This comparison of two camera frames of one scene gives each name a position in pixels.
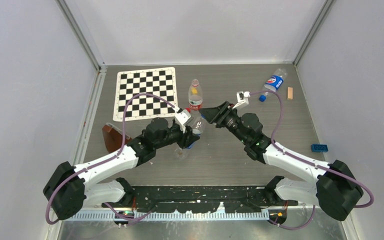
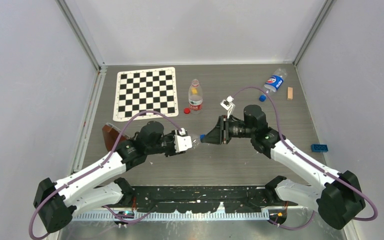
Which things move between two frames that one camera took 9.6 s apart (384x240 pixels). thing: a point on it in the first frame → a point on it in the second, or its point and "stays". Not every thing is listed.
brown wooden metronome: x=113 y=137 stays
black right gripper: x=218 y=115 → x=221 y=133
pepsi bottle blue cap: x=274 y=82 stays
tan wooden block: x=290 y=93 stays
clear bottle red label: x=195 y=96 stays
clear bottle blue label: x=198 y=125 → x=196 y=141
